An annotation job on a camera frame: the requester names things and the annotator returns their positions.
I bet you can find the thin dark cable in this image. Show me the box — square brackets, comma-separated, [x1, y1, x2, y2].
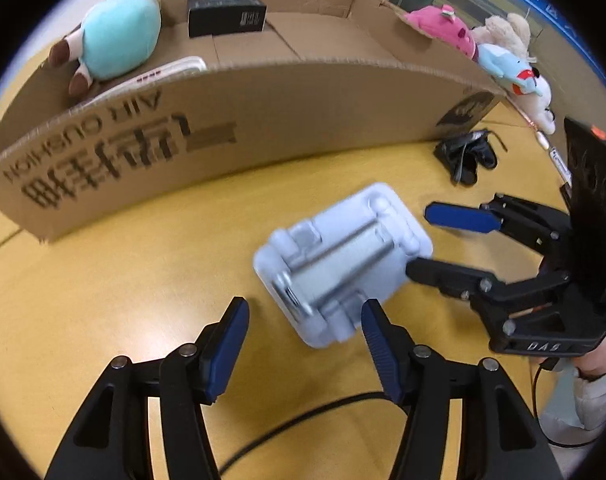
[530, 357, 598, 448]

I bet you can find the white plastic packaging tray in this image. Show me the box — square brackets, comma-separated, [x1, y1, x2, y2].
[253, 182, 433, 350]

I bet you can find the white dog plush toy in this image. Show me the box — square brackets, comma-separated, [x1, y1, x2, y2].
[513, 67, 558, 135]

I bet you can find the blue plush toy red band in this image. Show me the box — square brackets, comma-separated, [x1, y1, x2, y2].
[477, 43, 544, 97]

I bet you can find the cream rabbit plush toy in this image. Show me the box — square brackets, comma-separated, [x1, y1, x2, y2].
[472, 12, 532, 56]

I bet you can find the brown cardboard box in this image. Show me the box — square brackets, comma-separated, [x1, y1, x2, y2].
[0, 0, 506, 243]

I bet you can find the white utility knife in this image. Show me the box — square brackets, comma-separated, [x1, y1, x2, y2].
[547, 146, 572, 186]

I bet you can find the black strap clip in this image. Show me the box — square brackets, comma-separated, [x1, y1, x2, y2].
[434, 130, 508, 186]

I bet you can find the black product box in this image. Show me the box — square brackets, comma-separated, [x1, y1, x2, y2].
[186, 0, 268, 39]

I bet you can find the wooden desktop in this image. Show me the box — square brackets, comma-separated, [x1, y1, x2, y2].
[0, 110, 606, 480]

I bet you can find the person's right forearm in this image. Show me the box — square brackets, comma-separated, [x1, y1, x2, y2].
[540, 332, 606, 433]

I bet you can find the pink bear plush toy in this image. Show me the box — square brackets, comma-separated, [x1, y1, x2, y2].
[403, 4, 478, 58]

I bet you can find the teal round plush toy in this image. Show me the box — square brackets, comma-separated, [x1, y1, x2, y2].
[50, 0, 162, 98]

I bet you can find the pink pen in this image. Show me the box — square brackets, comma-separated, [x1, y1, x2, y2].
[505, 95, 551, 148]

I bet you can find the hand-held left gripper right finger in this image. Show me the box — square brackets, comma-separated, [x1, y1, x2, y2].
[360, 298, 566, 480]

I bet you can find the black cable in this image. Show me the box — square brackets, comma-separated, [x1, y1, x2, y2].
[218, 392, 409, 480]

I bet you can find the white flat plastic package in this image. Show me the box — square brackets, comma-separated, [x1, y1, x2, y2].
[98, 56, 207, 98]

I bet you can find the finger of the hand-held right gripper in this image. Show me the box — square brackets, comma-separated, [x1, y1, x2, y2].
[425, 192, 574, 260]
[405, 257, 571, 327]

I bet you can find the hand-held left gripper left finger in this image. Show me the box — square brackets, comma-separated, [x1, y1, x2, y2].
[43, 296, 251, 480]

